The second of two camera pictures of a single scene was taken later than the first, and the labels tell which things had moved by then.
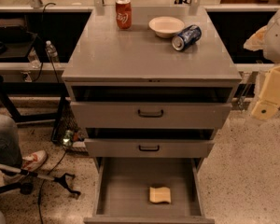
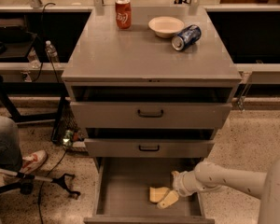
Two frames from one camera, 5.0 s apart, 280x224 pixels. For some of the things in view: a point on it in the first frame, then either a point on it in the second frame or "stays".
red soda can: (123, 13) stays
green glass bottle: (68, 139) stays
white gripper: (278, 37) to (179, 183)
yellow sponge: (160, 194) stays
